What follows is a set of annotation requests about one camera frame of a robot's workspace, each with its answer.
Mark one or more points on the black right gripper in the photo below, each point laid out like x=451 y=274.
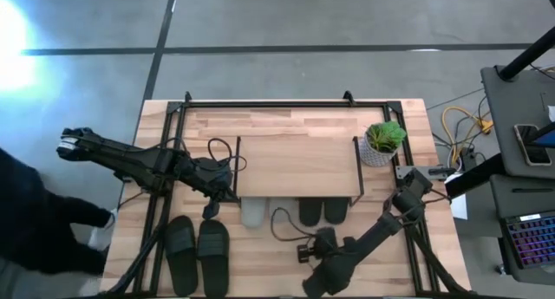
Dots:
x=323 y=242

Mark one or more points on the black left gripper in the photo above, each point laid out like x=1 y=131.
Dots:
x=208 y=175

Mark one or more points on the black slide sandal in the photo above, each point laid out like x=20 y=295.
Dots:
x=336 y=210
x=181 y=255
x=310 y=211
x=213 y=260

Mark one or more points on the grey slide sandal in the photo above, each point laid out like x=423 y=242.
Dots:
x=253 y=212
x=282 y=203

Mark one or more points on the wooden shelf with black legs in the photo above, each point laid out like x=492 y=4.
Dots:
x=299 y=167

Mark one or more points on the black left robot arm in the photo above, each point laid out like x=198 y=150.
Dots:
x=121 y=158

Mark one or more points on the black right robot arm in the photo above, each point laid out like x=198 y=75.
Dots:
x=368 y=238

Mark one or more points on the green plant in white pot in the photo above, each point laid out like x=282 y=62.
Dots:
x=383 y=138

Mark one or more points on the person's white shoe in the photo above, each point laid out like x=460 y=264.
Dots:
x=102 y=234

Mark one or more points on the white paper sheet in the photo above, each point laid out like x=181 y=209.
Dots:
x=459 y=208

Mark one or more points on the black diagonal support bar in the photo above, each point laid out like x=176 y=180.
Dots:
x=472 y=175

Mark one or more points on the cart caster wheel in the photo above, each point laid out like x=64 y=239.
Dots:
x=500 y=269

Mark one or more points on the person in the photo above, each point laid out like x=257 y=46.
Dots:
x=34 y=212

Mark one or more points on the laptop with lit keyboard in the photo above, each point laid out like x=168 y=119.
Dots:
x=533 y=242

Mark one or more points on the black pen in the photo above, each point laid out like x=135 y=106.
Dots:
x=526 y=189

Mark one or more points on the smartphone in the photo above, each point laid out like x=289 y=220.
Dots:
x=531 y=147

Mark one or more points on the grey cart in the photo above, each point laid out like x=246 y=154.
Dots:
x=511 y=112

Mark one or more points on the white paper on cart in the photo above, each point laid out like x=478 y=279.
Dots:
x=551 y=113

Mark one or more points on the black pole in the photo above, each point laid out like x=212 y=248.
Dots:
x=529 y=54

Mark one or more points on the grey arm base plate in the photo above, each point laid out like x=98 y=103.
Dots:
x=403 y=172

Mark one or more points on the black metal table frame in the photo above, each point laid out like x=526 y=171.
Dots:
x=282 y=104

